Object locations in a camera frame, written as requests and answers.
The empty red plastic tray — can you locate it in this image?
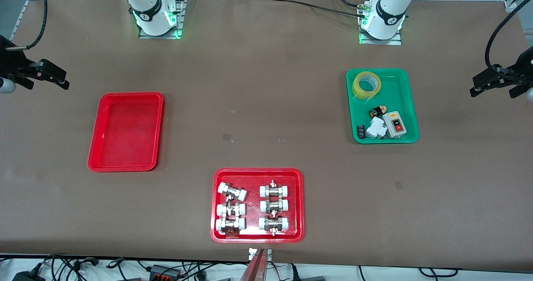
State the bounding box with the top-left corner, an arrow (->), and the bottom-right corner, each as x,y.
87,92 -> 164,173

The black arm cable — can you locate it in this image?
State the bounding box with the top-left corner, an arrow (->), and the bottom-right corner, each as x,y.
16,0 -> 49,51
485,0 -> 533,72

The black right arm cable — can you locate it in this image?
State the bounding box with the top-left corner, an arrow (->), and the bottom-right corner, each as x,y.
16,0 -> 49,51

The red camera stand pole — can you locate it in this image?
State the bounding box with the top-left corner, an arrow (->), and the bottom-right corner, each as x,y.
239,249 -> 269,281

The black cable across table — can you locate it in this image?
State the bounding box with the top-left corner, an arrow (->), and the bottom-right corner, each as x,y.
287,0 -> 369,19

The white-capped metal pipe fitting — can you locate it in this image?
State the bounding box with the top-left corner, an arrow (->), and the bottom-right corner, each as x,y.
215,217 -> 247,235
218,182 -> 248,202
259,180 -> 290,199
260,198 -> 289,214
259,216 -> 290,236
216,202 -> 247,218

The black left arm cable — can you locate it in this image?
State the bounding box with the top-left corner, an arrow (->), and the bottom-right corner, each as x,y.
485,0 -> 533,72

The red tray with fittings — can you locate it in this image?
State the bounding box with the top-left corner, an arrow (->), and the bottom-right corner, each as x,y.
210,168 -> 305,244

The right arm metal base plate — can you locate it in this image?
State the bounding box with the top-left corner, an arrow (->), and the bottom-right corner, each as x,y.
139,0 -> 184,40

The metal stand clamp bracket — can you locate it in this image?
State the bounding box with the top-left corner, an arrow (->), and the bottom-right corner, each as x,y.
248,248 -> 272,261

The grey switch box red button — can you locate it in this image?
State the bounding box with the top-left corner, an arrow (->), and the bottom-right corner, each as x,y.
383,111 -> 407,139

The black power adapter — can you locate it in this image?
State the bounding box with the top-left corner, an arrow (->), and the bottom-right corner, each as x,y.
12,270 -> 46,281

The white circuit breaker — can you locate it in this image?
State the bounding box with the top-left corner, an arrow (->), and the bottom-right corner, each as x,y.
366,117 -> 387,139

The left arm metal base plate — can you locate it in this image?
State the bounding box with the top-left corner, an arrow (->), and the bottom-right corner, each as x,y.
359,23 -> 403,46

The yellow packing tape roll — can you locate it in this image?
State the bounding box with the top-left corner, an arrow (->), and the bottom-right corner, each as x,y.
352,71 -> 382,101

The green plastic tray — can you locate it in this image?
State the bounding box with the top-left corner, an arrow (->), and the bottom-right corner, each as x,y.
346,68 -> 419,144

